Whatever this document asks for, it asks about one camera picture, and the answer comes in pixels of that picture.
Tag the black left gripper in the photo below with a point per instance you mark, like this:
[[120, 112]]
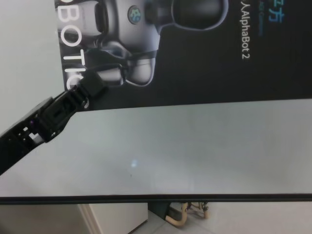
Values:
[[9, 156]]

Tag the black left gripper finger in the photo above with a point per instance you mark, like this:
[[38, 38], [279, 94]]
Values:
[[92, 84]]

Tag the black robot poster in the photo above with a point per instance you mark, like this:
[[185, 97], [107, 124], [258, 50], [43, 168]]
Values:
[[195, 73]]

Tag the white cabinet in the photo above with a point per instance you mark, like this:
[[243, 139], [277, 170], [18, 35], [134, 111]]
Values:
[[117, 219]]

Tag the dark grey table leg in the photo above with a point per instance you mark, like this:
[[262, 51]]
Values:
[[158, 208]]

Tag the black table edge frame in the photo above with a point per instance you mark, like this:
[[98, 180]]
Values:
[[156, 198]]

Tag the beige tube frame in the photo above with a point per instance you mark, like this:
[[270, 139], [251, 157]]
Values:
[[207, 213]]

